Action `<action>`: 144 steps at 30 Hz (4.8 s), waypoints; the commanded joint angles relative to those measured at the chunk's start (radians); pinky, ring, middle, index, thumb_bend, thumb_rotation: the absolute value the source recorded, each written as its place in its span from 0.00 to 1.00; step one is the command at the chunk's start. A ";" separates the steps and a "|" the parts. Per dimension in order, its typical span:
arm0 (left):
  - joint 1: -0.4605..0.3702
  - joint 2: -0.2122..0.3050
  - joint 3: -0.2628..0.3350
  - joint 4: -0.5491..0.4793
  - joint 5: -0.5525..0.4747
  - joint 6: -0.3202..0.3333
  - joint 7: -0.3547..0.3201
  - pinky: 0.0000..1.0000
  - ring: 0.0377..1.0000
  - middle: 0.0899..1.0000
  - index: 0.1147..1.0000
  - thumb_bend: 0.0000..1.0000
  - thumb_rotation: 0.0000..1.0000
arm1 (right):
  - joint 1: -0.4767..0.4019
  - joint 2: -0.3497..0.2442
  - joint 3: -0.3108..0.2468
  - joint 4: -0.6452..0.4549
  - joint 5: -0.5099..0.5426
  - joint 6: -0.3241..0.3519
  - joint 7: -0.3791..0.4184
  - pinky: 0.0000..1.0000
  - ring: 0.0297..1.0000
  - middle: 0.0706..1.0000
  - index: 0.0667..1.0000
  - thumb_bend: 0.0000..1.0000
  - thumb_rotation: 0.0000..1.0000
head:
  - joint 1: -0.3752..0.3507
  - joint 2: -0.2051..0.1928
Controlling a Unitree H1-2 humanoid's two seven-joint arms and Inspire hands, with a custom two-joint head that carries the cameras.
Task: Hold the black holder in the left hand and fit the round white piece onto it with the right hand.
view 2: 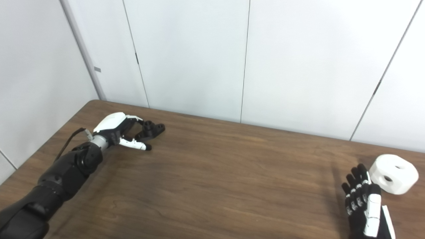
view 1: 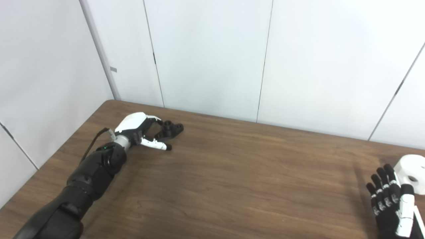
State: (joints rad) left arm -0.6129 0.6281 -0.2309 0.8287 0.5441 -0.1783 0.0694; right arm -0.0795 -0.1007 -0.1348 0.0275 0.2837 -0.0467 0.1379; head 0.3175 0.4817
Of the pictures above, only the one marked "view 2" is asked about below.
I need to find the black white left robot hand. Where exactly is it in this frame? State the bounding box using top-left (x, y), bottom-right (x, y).
top-left (93, 112), bottom-right (152, 151)

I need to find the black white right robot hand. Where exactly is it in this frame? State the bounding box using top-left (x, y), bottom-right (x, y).
top-left (342, 163), bottom-right (396, 239)

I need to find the black flanged holder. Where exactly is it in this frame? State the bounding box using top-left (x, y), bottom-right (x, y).
top-left (134, 121), bottom-right (166, 141)

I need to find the round white plastic piece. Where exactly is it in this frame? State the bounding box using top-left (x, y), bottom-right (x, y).
top-left (369, 154), bottom-right (419, 195)

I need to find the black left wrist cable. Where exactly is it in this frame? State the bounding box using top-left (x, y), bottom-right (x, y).
top-left (55, 128), bottom-right (93, 161)

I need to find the gray wall corner strip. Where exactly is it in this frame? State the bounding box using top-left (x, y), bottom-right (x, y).
top-left (60, 0), bottom-right (107, 101)

